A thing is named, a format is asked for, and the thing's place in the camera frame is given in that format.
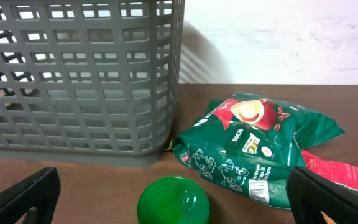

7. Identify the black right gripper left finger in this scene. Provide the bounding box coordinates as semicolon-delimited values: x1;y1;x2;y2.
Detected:
0;167;61;224

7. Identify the green lid jar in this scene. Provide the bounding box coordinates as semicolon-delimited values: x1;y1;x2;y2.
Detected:
137;176;210;224

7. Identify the grey plastic lattice basket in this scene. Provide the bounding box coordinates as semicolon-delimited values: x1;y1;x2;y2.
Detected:
0;0;185;166

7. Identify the green coffee sachet bag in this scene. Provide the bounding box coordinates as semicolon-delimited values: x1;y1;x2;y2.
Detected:
171;93;344;209

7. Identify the red spaghetti packet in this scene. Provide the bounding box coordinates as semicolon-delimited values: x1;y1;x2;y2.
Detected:
301;150;358;195

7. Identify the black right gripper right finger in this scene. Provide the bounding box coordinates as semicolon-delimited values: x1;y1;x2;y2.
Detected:
286;166;358;224

